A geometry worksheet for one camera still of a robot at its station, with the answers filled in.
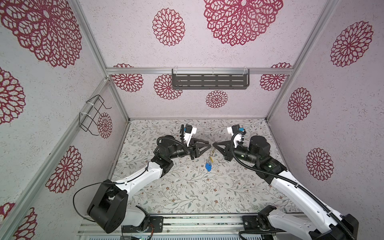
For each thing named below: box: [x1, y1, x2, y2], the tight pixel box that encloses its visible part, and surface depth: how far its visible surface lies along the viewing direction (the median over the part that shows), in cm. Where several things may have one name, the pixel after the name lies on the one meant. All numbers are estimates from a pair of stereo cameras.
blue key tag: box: [205, 163, 212, 172], surface depth 76 cm
